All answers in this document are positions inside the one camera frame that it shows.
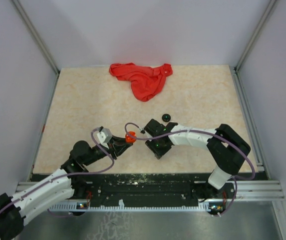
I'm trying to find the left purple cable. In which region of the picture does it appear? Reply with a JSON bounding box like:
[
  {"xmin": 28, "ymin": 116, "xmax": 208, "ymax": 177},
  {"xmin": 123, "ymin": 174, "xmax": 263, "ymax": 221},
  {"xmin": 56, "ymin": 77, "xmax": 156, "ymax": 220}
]
[{"xmin": 0, "ymin": 127, "xmax": 115, "ymax": 230}]

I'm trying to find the black earbud charging case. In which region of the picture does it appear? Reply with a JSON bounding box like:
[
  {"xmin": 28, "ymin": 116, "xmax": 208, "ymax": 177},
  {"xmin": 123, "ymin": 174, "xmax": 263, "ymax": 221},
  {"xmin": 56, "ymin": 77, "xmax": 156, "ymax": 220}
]
[{"xmin": 162, "ymin": 113, "xmax": 171, "ymax": 123}]

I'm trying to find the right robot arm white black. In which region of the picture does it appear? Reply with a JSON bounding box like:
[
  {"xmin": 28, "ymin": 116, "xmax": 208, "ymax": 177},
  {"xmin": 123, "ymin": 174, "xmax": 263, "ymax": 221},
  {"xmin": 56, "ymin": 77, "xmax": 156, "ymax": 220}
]
[{"xmin": 143, "ymin": 119, "xmax": 251, "ymax": 198}]

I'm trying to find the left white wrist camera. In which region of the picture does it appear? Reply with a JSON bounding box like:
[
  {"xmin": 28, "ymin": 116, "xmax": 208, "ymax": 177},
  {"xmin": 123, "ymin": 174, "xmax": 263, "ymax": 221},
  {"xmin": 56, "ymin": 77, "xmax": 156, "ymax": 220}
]
[{"xmin": 97, "ymin": 126, "xmax": 113, "ymax": 145}]

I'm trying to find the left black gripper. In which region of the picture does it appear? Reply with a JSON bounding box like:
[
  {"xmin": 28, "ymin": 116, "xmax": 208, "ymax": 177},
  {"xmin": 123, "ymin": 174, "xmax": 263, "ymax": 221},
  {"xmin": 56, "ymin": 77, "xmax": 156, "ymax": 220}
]
[{"xmin": 83, "ymin": 134, "xmax": 133, "ymax": 166}]

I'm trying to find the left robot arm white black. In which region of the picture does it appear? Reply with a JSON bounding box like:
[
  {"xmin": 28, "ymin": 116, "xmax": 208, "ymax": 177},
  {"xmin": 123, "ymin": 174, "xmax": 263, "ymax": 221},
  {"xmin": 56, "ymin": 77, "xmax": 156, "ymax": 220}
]
[{"xmin": 0, "ymin": 135, "xmax": 135, "ymax": 240}]

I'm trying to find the red crumpled cloth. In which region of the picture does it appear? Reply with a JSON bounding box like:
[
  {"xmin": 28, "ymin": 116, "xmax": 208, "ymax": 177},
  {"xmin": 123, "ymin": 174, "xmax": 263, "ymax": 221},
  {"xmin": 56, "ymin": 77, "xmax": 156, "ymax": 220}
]
[{"xmin": 109, "ymin": 63, "xmax": 173, "ymax": 102}]

